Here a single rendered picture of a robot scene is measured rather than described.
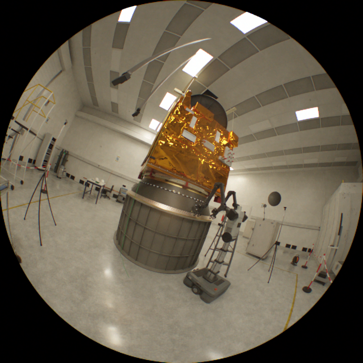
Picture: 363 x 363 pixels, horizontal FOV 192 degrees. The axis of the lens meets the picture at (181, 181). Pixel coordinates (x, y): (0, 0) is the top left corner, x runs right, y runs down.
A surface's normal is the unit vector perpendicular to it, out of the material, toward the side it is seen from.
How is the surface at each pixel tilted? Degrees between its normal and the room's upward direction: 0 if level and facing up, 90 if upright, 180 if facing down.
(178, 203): 62
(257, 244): 90
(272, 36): 180
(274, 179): 90
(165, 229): 90
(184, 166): 89
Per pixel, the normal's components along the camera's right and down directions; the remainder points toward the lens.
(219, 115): -0.15, 0.56
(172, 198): 0.22, -0.57
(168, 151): 0.48, -0.07
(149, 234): -0.07, -0.20
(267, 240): -0.83, -0.35
